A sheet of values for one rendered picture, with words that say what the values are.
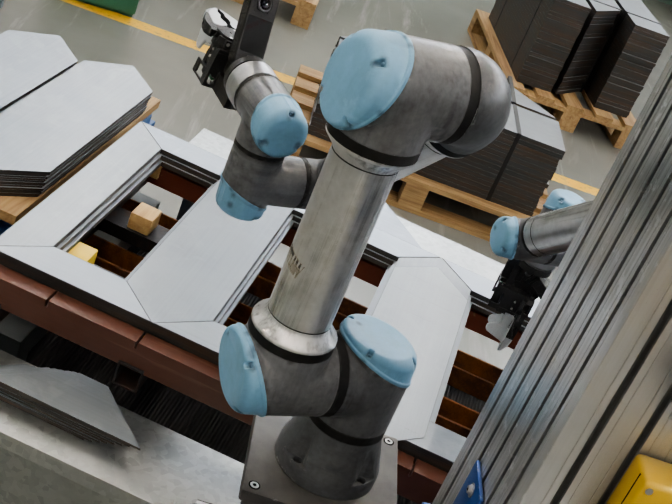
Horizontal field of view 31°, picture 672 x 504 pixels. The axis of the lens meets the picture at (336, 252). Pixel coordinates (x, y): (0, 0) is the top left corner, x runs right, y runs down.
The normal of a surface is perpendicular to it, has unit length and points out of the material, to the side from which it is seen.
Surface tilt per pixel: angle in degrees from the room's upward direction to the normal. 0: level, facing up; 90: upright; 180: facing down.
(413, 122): 91
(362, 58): 84
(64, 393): 0
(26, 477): 90
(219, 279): 0
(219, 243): 0
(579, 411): 90
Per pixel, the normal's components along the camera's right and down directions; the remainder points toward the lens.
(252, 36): 0.51, 0.15
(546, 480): -0.05, 0.48
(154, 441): 0.35, -0.81
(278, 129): 0.36, 0.58
